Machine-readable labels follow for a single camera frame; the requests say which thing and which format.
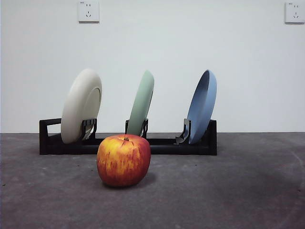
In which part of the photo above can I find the red yellow apple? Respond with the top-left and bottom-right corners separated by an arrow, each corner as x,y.
96,134 -> 152,187

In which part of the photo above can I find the blue plate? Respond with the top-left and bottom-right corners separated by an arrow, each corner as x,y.
186,69 -> 218,145

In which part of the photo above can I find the black plate rack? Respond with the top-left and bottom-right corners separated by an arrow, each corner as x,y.
39,118 -> 218,156

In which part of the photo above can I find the white wall socket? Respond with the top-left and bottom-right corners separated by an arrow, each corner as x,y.
78,1 -> 100,24
285,1 -> 305,24

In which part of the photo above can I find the white plate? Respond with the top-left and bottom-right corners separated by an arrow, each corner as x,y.
61,68 -> 103,145

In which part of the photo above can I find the light green plate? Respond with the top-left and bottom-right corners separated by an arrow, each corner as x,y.
126,70 -> 155,138

